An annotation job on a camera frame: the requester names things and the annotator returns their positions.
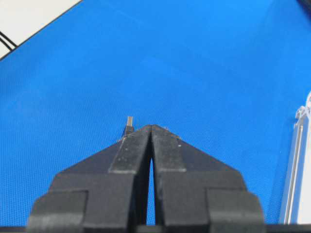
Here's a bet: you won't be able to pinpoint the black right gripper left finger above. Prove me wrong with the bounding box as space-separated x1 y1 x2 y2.
26 126 151 233

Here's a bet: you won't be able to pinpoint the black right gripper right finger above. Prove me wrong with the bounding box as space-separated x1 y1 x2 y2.
151 125 265 233

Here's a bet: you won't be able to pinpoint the black wire with USB plug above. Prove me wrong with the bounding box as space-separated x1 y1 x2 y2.
121 116 135 139

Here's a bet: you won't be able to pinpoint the blue mesh mat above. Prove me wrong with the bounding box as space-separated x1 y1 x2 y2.
0 0 311 226

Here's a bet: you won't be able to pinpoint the aluminium extrusion frame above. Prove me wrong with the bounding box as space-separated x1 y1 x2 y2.
279 94 311 225

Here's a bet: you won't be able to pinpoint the thin black background cables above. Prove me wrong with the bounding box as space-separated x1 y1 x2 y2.
0 31 18 51

